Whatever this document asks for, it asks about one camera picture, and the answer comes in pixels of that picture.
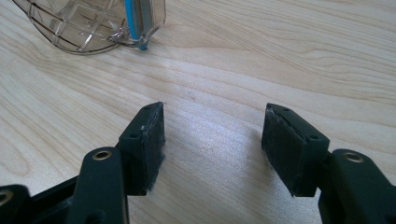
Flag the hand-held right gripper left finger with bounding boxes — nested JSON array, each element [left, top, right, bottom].
[[118, 101, 167, 197]]

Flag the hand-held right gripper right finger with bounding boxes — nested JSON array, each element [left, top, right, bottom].
[[261, 103, 332, 198]]

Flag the clear glass mug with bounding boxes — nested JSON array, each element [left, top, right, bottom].
[[11, 0, 167, 56]]

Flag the blue handled toothbrush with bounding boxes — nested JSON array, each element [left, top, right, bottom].
[[123, 0, 154, 51]]

